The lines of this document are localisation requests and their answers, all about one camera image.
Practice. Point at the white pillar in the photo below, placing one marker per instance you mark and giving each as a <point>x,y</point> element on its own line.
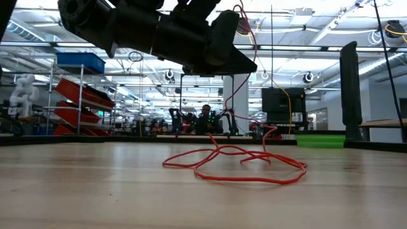
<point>243,101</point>

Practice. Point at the black cabinet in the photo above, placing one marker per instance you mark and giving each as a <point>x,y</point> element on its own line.
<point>276,105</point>

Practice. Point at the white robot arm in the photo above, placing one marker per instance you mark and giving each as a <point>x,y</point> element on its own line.
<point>23,95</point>

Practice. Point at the green plastic tray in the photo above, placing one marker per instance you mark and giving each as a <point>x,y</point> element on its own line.
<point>318,142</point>

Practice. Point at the blue storage bin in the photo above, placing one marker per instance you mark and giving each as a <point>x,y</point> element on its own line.
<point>81,62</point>

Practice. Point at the red storage bin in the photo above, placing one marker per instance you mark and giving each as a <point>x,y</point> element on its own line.
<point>71,114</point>
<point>73,90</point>
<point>62,131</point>

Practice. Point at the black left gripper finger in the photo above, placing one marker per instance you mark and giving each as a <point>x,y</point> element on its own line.
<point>229,66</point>

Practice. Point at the wooden top desk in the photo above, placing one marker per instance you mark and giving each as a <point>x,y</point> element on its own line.
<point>388,122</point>

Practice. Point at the black background robot arm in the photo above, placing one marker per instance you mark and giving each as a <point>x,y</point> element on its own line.
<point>231,122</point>
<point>174,121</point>

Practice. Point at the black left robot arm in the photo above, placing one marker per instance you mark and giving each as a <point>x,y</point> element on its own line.
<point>4,9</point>

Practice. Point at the black robot station frame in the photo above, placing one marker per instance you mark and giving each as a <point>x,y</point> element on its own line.
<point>181,95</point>

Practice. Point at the red bin cart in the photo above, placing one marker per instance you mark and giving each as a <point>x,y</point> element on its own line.
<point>80,105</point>

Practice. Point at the person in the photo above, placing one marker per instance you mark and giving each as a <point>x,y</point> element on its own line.
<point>206,120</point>

